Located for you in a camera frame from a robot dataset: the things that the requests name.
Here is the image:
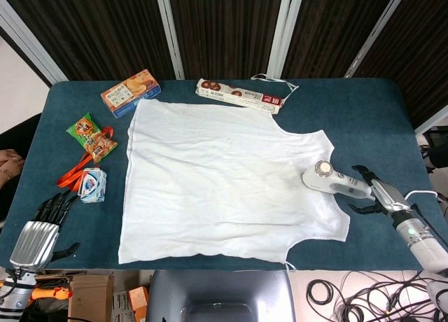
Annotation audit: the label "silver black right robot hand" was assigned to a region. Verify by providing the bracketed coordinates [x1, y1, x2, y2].
[349, 164, 411, 216]

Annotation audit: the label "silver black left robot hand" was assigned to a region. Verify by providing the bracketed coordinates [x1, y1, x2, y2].
[9, 190, 81, 270]

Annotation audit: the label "white handheld device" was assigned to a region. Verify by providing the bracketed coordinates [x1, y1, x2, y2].
[301, 160, 376, 202]

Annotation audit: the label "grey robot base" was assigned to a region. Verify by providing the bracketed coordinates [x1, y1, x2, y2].
[144, 269, 297, 322]

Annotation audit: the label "person's bare hand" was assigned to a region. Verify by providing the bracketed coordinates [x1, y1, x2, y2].
[0, 148, 25, 190]

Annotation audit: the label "white sleeveless shirt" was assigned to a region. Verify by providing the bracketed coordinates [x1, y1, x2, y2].
[118, 98, 351, 272]

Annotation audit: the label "yellow rubber chicken toy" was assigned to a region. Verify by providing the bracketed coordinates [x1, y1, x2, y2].
[29, 286, 74, 302]

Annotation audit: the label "black office chair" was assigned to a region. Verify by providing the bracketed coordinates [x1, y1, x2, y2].
[421, 125, 448, 169]

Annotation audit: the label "brown cardboard box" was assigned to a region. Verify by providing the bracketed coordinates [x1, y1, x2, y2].
[67, 273, 116, 322]

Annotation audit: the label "teal table cover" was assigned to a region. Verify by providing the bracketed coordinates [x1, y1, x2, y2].
[0, 78, 448, 271]

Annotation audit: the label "blue white tissue pack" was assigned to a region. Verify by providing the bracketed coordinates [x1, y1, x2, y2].
[77, 167, 108, 204]

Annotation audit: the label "small orange box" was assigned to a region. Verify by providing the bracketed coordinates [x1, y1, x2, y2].
[127, 286, 150, 322]

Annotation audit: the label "green orange snack bag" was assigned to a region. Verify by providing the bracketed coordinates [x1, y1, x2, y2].
[66, 112, 118, 164]

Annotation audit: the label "orange blue cracker box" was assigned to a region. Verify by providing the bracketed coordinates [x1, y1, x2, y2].
[100, 69, 162, 119]

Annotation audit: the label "long white cookie box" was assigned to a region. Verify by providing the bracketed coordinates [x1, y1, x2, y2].
[195, 78, 284, 116]

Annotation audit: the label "gray connector with white cable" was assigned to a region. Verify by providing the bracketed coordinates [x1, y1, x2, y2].
[404, 190, 439, 201]

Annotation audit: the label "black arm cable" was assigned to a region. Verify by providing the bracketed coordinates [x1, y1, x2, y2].
[409, 202, 448, 250]

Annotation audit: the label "orange lanyard strap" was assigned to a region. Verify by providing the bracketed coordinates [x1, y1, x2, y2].
[57, 126, 115, 190]

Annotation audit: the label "white partition frame post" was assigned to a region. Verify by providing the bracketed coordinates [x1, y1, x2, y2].
[0, 0, 69, 85]
[153, 0, 186, 81]
[344, 0, 411, 79]
[267, 0, 306, 79]
[414, 104, 448, 137]

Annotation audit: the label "black floor cables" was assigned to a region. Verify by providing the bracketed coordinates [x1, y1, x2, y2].
[306, 270, 444, 322]

